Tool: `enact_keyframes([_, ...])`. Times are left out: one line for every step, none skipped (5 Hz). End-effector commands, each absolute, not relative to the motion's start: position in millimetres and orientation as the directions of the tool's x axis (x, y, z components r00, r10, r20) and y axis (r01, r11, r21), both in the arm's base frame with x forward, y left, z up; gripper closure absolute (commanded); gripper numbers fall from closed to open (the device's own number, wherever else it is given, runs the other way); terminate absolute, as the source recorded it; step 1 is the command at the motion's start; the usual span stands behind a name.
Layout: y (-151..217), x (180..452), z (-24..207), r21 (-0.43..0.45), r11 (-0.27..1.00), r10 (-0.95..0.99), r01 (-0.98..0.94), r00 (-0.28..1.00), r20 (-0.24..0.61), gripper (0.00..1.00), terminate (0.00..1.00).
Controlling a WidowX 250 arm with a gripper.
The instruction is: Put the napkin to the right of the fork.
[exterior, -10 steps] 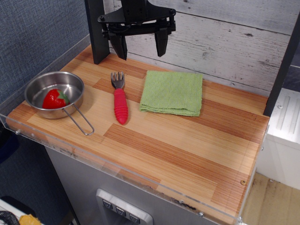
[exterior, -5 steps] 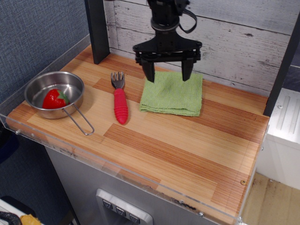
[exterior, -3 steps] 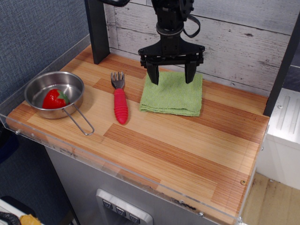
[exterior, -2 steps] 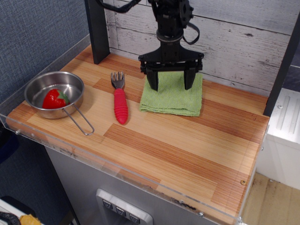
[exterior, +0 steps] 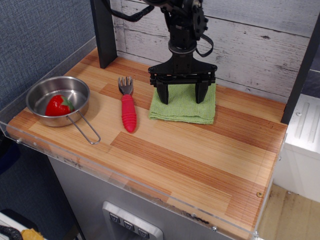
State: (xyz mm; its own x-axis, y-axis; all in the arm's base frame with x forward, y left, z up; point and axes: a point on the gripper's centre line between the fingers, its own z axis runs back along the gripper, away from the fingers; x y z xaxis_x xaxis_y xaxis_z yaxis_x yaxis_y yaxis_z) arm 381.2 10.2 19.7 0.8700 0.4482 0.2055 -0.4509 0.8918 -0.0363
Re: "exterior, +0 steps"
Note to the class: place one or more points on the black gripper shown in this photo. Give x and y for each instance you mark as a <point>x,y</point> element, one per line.
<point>182,69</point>

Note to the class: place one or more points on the steel pan with handle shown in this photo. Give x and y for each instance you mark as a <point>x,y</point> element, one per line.
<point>74,89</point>

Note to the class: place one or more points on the dark left frame post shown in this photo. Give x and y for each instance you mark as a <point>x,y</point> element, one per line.
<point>104,32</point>

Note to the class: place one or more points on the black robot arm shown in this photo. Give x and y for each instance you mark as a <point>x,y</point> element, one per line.
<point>186,24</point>

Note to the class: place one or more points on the white box on right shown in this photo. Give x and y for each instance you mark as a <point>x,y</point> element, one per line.
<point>298,166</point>

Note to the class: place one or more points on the clear acrylic table guard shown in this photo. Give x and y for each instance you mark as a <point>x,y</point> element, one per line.
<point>215,175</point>

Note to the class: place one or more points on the red toy strawberry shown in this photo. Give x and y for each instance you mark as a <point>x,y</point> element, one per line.
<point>59,105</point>

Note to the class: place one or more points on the red handled fork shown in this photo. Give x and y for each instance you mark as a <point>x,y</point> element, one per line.
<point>128,111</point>

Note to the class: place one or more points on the green cloth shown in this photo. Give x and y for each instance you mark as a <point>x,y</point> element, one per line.
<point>182,106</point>

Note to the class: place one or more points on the yellow object bottom left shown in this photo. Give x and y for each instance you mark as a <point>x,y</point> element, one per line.
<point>31,234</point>

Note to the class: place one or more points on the grey cabinet with dispenser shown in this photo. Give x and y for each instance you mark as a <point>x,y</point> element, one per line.
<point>111,206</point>

